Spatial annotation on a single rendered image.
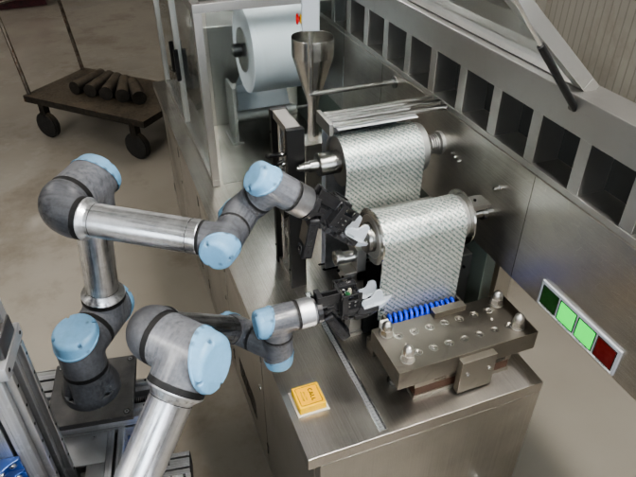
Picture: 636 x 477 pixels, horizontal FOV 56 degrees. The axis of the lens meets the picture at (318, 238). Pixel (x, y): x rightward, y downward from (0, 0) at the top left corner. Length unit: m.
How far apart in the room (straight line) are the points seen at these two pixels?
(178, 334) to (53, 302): 2.34
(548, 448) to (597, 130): 1.71
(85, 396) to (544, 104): 1.34
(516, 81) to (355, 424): 0.90
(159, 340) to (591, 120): 0.94
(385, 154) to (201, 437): 1.53
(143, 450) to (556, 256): 0.97
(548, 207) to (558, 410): 1.58
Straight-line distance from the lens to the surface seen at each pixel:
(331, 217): 1.35
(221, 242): 1.19
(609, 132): 1.28
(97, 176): 1.46
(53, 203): 1.38
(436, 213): 1.51
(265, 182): 1.24
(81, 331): 1.64
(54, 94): 5.14
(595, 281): 1.38
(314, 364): 1.64
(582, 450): 2.79
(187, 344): 1.14
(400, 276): 1.54
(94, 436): 1.82
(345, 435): 1.50
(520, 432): 1.85
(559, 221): 1.42
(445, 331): 1.58
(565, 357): 3.12
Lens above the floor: 2.12
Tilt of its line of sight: 36 degrees down
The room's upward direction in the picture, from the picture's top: straight up
